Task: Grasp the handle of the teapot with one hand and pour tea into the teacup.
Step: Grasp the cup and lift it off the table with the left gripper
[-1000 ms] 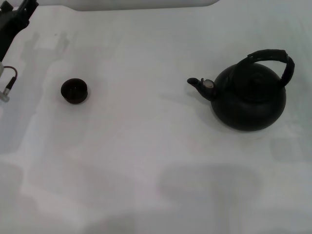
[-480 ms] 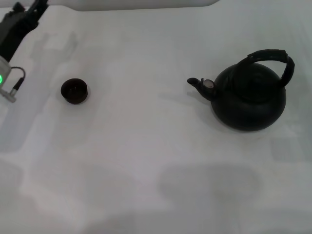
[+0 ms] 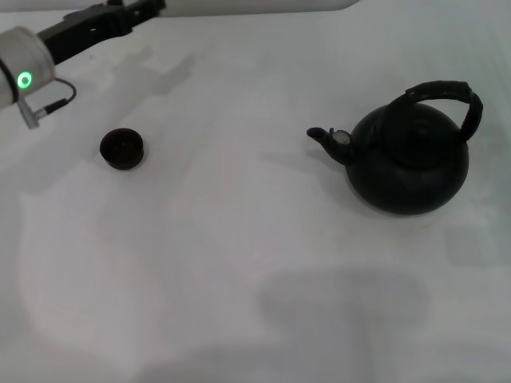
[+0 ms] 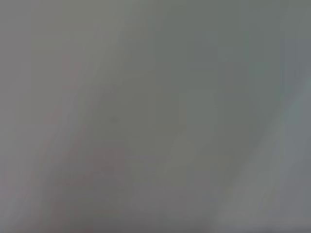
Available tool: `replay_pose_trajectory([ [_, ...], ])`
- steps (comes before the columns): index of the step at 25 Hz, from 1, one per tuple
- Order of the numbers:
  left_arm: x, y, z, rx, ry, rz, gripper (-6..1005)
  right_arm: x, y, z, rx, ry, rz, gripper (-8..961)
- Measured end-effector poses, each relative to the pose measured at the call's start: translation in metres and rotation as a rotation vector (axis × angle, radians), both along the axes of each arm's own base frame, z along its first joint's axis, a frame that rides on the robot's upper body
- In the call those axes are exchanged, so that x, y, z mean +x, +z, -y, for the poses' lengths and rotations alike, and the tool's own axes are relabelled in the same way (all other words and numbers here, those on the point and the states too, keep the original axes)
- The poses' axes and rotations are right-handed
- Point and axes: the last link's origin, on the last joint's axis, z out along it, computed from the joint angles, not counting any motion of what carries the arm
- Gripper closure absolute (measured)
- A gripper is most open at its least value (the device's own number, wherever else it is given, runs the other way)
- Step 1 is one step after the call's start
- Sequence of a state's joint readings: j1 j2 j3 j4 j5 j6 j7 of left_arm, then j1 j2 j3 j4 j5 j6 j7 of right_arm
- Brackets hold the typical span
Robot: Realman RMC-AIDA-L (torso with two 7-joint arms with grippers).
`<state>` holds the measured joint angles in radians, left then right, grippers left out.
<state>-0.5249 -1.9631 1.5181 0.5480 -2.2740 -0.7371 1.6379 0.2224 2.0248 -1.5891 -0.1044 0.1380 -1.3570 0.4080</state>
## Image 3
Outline black round teapot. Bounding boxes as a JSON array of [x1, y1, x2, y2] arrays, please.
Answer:
[[306, 81, 484, 218]]

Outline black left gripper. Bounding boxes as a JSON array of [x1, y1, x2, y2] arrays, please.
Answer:
[[37, 0, 167, 65]]

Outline dark left arm cable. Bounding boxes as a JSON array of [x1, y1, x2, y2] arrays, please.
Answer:
[[18, 77, 77, 130]]

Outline small dark teacup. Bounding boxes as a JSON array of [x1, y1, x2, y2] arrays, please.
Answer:
[[99, 127, 146, 172]]

